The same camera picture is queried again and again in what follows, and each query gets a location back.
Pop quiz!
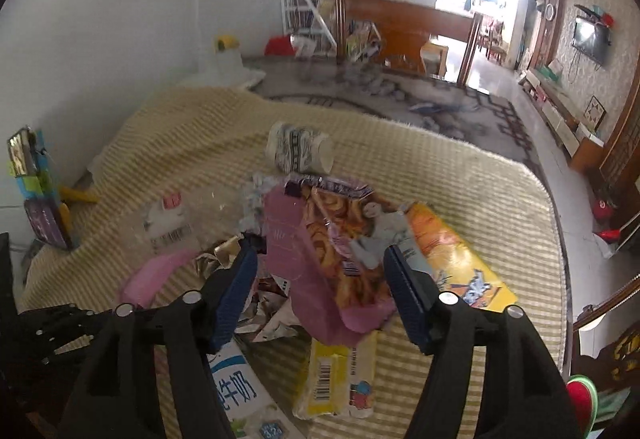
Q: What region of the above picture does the pink plastic piece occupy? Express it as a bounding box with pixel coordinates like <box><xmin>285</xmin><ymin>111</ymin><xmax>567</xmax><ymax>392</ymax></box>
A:
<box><xmin>118</xmin><ymin>249</ymin><xmax>198</xmax><ymax>309</ymax></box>

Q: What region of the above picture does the pink snack wrapper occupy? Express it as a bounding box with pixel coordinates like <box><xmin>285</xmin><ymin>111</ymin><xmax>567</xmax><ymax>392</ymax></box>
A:
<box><xmin>262</xmin><ymin>174</ymin><xmax>428</xmax><ymax>347</ymax></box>

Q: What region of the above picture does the wooden bench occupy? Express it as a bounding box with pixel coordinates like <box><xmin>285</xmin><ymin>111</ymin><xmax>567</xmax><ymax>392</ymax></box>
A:
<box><xmin>334</xmin><ymin>0</ymin><xmax>484</xmax><ymax>87</ymax></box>

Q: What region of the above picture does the striped yellow white cloth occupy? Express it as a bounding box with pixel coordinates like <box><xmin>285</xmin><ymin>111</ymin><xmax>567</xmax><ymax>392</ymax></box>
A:
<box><xmin>19</xmin><ymin>86</ymin><xmax>569</xmax><ymax>439</ymax></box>

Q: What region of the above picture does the orange yellow snack bag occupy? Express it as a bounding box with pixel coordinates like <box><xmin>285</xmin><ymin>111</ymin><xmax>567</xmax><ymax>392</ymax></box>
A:
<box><xmin>406</xmin><ymin>202</ymin><xmax>518</xmax><ymax>312</ymax></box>

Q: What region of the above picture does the crumpled silver foil wrapper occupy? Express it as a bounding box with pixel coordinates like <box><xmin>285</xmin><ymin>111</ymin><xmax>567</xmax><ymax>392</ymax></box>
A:
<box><xmin>195</xmin><ymin>233</ymin><xmax>299</xmax><ymax>347</ymax></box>

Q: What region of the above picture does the wooden carved chair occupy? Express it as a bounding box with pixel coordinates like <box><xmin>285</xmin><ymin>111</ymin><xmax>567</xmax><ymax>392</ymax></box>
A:
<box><xmin>570</xmin><ymin>274</ymin><xmax>639</xmax><ymax>393</ymax></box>

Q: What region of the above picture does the framed picture on cabinet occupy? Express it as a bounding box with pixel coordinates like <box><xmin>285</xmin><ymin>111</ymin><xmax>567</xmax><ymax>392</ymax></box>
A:
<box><xmin>584</xmin><ymin>96</ymin><xmax>606</xmax><ymax>133</ymax></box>

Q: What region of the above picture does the round wall clock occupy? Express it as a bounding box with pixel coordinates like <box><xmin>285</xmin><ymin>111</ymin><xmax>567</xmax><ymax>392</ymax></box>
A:
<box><xmin>544</xmin><ymin>4</ymin><xmax>555</xmax><ymax>21</ymax></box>

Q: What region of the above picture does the white blue milk carton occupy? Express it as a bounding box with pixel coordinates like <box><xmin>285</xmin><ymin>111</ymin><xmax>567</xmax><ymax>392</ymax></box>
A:
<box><xmin>207</xmin><ymin>339</ymin><xmax>304</xmax><ymax>439</ymax></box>

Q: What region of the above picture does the white metal rack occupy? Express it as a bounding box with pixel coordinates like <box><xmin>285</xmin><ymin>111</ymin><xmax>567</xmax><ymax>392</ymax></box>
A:
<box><xmin>280</xmin><ymin>0</ymin><xmax>337</xmax><ymax>57</ymax></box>

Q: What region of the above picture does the patterned paper cup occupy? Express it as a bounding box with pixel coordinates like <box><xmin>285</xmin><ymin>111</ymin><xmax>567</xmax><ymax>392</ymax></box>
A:
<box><xmin>265</xmin><ymin>122</ymin><xmax>335</xmax><ymax>175</ymax></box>

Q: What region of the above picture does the yellow tape roll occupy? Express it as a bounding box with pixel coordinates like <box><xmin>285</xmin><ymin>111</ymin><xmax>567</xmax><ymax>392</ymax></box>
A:
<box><xmin>215</xmin><ymin>35</ymin><xmax>240</xmax><ymax>52</ymax></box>

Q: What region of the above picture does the wall television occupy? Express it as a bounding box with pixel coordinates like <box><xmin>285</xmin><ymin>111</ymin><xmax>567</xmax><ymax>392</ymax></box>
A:
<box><xmin>570</xmin><ymin>17</ymin><xmax>611</xmax><ymax>66</ymax></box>

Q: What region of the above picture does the red bag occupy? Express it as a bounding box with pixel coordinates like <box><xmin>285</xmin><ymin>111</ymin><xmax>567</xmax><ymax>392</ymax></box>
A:
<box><xmin>264</xmin><ymin>35</ymin><xmax>296</xmax><ymax>57</ymax></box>

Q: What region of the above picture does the yellow carton box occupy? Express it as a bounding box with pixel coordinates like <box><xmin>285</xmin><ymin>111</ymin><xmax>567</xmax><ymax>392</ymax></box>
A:
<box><xmin>293</xmin><ymin>331</ymin><xmax>378</xmax><ymax>421</ymax></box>

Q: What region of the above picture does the red dustpan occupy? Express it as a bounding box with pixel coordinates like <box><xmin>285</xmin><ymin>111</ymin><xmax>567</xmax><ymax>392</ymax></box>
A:
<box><xmin>596</xmin><ymin>229</ymin><xmax>622</xmax><ymax>244</ymax></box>

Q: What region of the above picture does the low tv cabinet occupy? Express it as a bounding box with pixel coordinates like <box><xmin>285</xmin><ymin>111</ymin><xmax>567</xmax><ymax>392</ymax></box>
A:
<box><xmin>518</xmin><ymin>70</ymin><xmax>604</xmax><ymax>175</ymax></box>

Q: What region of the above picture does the grey patterned table cover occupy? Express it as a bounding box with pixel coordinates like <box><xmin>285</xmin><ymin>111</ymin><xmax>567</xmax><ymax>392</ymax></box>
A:
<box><xmin>246</xmin><ymin>56</ymin><xmax>541</xmax><ymax>175</ymax></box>

